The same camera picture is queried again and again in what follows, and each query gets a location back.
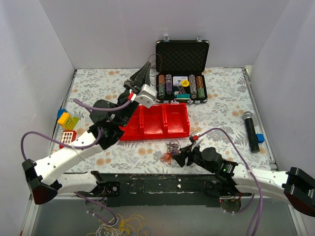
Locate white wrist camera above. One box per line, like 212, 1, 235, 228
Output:
189, 131, 202, 149
134, 84, 158, 108

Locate yellow green toy bricks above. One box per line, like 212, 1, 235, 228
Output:
57, 112, 79, 131

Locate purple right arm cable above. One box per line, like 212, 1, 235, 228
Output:
194, 127, 264, 236

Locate small blue cube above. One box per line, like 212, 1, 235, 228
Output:
256, 133, 265, 144

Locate coloured wire bundle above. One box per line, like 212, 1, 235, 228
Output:
159, 140, 180, 165

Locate blue toy brick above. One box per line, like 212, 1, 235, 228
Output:
57, 109, 67, 119

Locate black poker chip case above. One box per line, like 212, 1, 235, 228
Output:
156, 36, 210, 104

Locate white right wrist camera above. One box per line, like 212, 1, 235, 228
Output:
189, 131, 202, 149

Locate dark brown wire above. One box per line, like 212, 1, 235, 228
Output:
147, 53, 163, 88

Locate aluminium frame rail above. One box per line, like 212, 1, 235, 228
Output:
55, 193, 76, 199

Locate black handheld microphone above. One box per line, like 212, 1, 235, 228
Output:
242, 111, 260, 153

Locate red plastic compartment tray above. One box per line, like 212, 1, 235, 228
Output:
120, 103, 190, 141

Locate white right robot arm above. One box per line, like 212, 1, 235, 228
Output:
172, 145, 315, 217

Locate red white toy brick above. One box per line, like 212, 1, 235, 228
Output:
59, 130, 77, 149

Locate floral patterned table mat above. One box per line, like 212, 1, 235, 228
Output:
65, 68, 271, 174

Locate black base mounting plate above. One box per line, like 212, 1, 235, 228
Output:
79, 171, 242, 207

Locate loose yellow white wires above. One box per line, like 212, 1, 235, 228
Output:
86, 212, 151, 236

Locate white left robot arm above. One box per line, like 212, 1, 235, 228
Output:
22, 61, 157, 205

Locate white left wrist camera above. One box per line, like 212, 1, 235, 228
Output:
134, 84, 158, 108

